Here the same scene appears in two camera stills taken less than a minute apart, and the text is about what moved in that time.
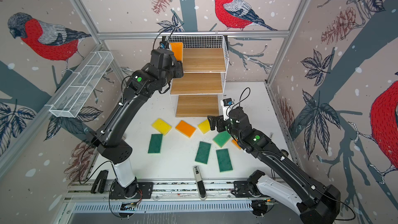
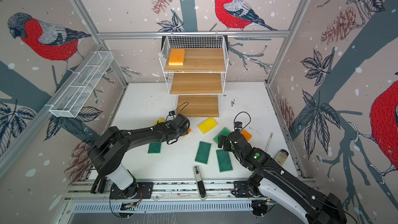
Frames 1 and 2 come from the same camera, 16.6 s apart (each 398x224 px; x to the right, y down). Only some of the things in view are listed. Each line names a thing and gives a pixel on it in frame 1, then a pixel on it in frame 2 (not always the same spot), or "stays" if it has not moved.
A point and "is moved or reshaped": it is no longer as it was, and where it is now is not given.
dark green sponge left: x=155 y=145 stays
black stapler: x=102 y=176 stays
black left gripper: x=178 y=67 → x=185 y=131
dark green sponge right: x=224 y=160 stays
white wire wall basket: x=81 y=84 stays
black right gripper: x=219 y=121 → x=225 y=147
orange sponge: x=177 y=48 is moved or reshaped
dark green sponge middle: x=203 y=152 stays
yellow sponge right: x=204 y=126 stays
